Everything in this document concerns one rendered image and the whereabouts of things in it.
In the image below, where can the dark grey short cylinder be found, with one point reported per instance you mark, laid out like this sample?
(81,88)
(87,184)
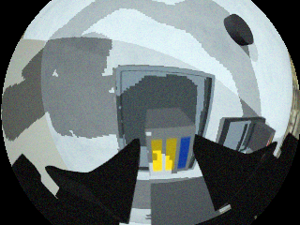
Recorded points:
(238,30)

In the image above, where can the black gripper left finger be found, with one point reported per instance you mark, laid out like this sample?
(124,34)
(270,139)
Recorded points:
(111,185)

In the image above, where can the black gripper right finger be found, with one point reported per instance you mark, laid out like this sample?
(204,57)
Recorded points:
(225,170)

